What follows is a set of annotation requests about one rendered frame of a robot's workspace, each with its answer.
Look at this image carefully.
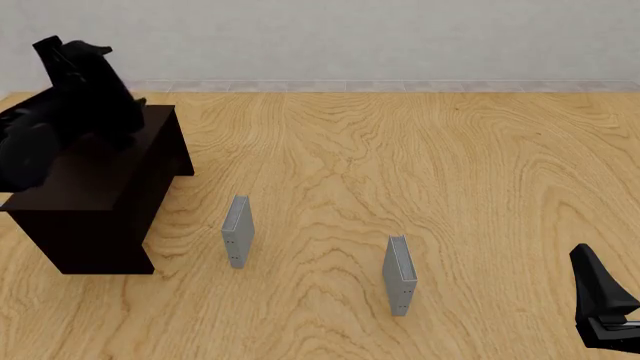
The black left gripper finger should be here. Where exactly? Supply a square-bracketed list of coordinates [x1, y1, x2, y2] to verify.
[63, 39, 114, 67]
[32, 35, 69, 78]

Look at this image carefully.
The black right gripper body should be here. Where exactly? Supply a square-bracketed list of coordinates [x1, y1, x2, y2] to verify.
[574, 309, 640, 354]

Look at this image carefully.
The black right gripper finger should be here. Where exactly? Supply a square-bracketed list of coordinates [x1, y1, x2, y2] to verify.
[569, 243, 640, 324]

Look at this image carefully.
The grey upright book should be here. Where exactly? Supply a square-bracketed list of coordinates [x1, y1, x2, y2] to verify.
[221, 194, 256, 270]
[382, 234, 420, 318]

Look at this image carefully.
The dark brown wooden cabinet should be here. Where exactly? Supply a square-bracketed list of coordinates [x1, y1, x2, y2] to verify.
[0, 104, 196, 276]

